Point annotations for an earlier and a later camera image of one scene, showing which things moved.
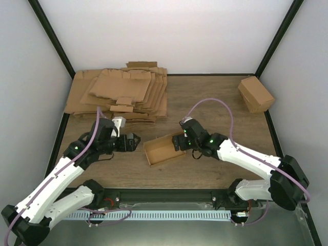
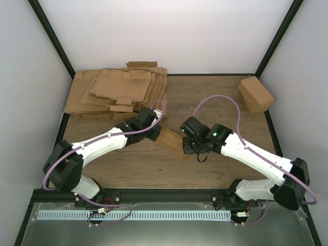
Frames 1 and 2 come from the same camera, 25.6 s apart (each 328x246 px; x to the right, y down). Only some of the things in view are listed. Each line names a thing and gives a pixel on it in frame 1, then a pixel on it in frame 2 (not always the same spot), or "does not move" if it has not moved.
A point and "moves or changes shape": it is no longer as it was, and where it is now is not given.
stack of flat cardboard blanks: x=138 y=92 does not move
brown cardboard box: x=161 y=149 moves or changes shape
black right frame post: x=292 y=13 does not move
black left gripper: x=132 y=147 -> x=154 y=137
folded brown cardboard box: x=256 y=96 does not move
